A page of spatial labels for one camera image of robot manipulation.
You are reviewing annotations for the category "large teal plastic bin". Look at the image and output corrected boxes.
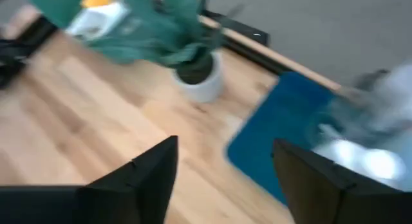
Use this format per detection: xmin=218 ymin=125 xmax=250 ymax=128
xmin=28 ymin=0 xmax=207 ymax=62

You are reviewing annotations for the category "dark blue tray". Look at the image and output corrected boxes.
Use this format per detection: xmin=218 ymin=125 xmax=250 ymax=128
xmin=226 ymin=71 xmax=339 ymax=205

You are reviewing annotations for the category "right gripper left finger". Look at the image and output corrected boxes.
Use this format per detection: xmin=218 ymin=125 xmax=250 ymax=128
xmin=0 ymin=135 xmax=179 ymax=224

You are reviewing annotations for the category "snake plant in white pot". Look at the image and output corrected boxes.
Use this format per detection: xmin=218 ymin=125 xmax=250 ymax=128
xmin=93 ymin=5 xmax=247 ymax=104

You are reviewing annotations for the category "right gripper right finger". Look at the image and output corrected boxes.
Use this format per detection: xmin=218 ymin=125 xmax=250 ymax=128
xmin=272 ymin=138 xmax=412 ymax=224

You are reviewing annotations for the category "white cloth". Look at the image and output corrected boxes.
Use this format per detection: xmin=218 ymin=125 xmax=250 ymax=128
xmin=66 ymin=1 xmax=129 ymax=41

